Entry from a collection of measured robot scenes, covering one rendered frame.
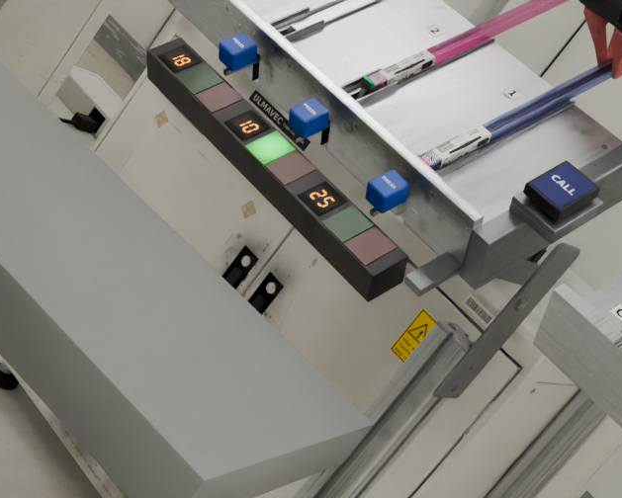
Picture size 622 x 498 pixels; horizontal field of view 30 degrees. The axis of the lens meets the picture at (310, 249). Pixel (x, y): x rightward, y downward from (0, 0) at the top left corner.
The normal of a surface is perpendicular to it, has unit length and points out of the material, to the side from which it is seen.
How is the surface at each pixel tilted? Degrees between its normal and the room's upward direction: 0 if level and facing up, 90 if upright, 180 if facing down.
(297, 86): 133
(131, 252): 0
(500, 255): 90
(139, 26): 90
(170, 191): 90
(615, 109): 90
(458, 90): 42
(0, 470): 0
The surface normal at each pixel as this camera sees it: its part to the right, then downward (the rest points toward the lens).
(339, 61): 0.08, -0.65
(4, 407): 0.59, -0.77
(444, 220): -0.79, 0.43
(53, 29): 0.61, 0.63
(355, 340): -0.52, -0.13
